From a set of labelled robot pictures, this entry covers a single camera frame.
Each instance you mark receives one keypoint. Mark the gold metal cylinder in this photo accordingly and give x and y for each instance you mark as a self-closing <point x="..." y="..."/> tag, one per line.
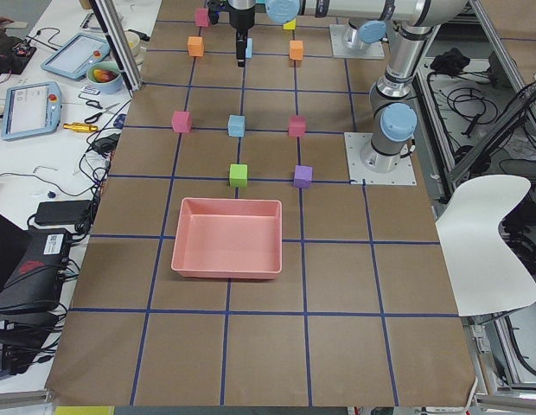
<point x="81" y="127"/>

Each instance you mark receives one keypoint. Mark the pink foam block far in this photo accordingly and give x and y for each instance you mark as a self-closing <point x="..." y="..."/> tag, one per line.
<point x="181" y="122"/>

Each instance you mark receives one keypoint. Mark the purple foam block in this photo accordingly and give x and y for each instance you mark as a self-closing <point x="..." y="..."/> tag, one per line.
<point x="303" y="176"/>

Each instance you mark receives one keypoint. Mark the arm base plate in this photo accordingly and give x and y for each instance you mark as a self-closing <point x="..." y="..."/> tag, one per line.
<point x="368" y="167"/>
<point x="346" y="43"/>

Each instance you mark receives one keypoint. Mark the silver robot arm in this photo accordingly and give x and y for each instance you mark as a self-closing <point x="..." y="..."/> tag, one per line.
<point x="394" y="121"/>

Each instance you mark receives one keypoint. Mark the black power adapter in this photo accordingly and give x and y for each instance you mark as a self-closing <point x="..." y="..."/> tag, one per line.
<point x="51" y="213"/>

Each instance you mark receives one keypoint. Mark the white chair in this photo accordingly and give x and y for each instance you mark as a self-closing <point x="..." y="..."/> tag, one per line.
<point x="485" y="274"/>

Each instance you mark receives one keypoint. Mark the cream bowl with lemon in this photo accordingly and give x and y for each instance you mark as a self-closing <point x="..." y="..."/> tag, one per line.
<point x="134" y="42"/>

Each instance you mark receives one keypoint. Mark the green foam block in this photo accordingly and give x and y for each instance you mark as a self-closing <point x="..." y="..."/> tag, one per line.
<point x="238" y="175"/>

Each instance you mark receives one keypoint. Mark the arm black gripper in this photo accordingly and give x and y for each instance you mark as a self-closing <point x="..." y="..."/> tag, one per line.
<point x="240" y="18"/>

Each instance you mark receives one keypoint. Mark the yellow foam block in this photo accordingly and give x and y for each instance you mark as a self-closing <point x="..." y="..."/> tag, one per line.
<point x="291" y="25"/>

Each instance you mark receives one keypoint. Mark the black scissors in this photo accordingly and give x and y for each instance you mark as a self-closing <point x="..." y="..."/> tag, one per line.
<point x="101" y="109"/>

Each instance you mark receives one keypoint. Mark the green bowl with fruit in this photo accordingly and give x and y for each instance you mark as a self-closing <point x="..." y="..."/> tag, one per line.
<point x="105" y="77"/>

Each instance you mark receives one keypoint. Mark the aluminium frame post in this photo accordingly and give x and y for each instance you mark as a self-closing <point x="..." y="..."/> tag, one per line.
<point x="112" y="28"/>

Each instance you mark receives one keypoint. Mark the light blue foam block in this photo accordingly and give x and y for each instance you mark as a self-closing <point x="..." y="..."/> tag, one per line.
<point x="236" y="125"/>

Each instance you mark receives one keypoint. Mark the pink plastic tray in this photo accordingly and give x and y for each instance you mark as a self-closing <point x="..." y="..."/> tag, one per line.
<point x="229" y="238"/>

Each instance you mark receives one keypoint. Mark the pink foam block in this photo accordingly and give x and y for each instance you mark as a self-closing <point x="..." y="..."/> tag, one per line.
<point x="296" y="126"/>
<point x="202" y="19"/>
<point x="181" y="122"/>

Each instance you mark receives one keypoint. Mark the pink foam block near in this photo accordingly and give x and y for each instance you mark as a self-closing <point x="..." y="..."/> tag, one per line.
<point x="296" y="126"/>

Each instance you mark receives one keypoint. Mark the orange foam block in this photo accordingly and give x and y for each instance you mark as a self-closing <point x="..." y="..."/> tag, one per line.
<point x="195" y="46"/>
<point x="296" y="50"/>

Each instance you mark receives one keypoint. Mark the blue teach pendant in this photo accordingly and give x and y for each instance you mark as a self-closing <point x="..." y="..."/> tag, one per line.
<point x="73" y="59"/>
<point x="31" y="110"/>

